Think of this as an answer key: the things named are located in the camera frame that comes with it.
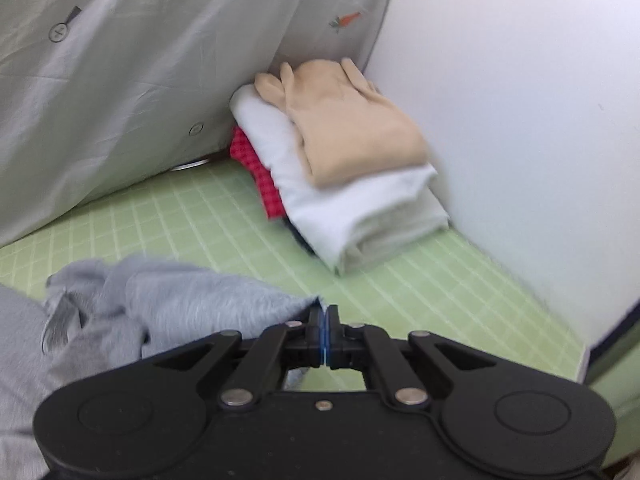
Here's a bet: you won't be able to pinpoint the red checked folded garment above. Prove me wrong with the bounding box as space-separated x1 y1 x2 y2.
230 126 286 220

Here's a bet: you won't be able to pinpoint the grey sweatpants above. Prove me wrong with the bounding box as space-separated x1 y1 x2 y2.
1 255 317 479

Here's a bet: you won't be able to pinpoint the grey fabric storage bag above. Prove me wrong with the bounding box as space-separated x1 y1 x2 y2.
1 0 390 244

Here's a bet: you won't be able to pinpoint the dark navy folded garment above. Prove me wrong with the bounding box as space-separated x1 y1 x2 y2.
282 217 317 258

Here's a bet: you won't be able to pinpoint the green grid cutting mat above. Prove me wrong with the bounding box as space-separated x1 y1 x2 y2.
0 159 640 480

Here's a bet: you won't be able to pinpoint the beige folded garment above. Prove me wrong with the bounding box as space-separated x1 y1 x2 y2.
254 58 427 188

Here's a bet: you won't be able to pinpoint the white folded garment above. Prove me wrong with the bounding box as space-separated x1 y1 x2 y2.
230 84 449 275

